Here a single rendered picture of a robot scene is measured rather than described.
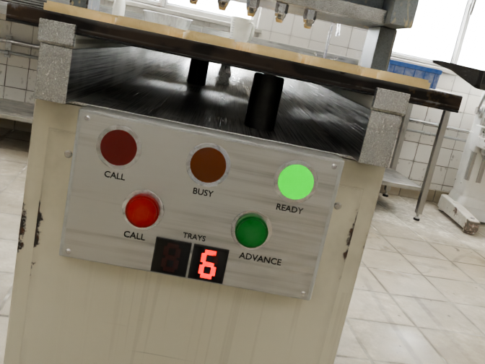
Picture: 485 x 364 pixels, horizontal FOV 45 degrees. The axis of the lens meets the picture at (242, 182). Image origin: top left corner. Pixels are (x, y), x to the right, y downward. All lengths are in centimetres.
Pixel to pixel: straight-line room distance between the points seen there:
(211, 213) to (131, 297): 13
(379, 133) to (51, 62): 29
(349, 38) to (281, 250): 407
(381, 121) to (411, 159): 435
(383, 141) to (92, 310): 33
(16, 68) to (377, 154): 408
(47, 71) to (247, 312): 30
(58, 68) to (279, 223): 24
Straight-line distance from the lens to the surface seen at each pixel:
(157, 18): 387
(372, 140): 53
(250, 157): 52
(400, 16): 128
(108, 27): 52
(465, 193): 459
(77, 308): 62
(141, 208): 53
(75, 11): 55
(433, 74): 424
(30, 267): 62
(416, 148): 487
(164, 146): 52
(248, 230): 53
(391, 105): 53
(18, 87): 452
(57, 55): 53
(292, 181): 53
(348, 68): 55
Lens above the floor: 92
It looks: 13 degrees down
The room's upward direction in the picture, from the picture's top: 12 degrees clockwise
